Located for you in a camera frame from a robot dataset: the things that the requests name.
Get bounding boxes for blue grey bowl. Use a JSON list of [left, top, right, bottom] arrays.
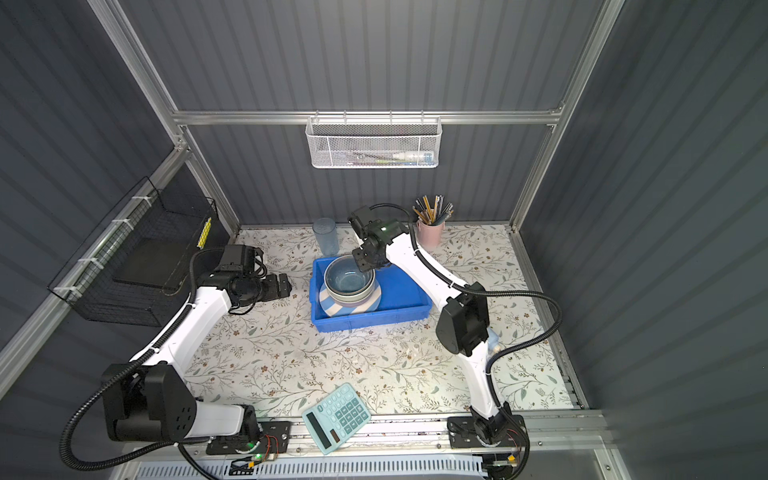
[[324, 255, 375, 294]]

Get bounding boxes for green bowl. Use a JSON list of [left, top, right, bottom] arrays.
[[326, 285, 380, 304]]

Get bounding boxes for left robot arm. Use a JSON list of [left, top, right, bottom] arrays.
[[103, 244, 292, 443]]

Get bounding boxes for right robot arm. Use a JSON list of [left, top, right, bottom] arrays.
[[348, 206, 499, 420]]

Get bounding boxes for blue plastic bin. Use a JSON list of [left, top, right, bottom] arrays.
[[309, 258, 432, 332]]

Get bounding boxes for blue translucent tumbler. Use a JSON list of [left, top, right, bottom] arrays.
[[312, 217, 339, 257]]

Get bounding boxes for pink pencil cup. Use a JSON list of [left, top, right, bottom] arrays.
[[417, 220, 445, 252]]

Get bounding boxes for yellow tag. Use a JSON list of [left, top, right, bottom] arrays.
[[196, 217, 212, 250]]

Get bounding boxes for pencils bundle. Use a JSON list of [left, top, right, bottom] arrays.
[[412, 195, 455, 226]]

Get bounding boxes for pens in white basket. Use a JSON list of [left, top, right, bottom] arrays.
[[345, 151, 435, 167]]

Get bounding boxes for black slab in basket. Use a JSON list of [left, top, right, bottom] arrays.
[[113, 238, 189, 293]]

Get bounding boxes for small light blue cup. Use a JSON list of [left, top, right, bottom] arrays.
[[487, 328, 502, 356]]

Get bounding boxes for teal calculator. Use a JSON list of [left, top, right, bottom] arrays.
[[302, 383, 371, 455]]

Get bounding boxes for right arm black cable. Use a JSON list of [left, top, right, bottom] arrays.
[[368, 202, 564, 409]]

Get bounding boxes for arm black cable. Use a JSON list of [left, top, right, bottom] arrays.
[[368, 202, 564, 409], [58, 247, 268, 472]]

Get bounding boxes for white wire mesh basket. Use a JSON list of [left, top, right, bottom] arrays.
[[305, 114, 443, 169]]

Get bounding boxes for black wire basket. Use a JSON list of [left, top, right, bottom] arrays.
[[48, 178, 218, 327]]

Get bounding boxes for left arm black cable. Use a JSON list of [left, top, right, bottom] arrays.
[[58, 247, 268, 472]]

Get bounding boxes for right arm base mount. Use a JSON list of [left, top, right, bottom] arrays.
[[446, 402, 530, 450]]

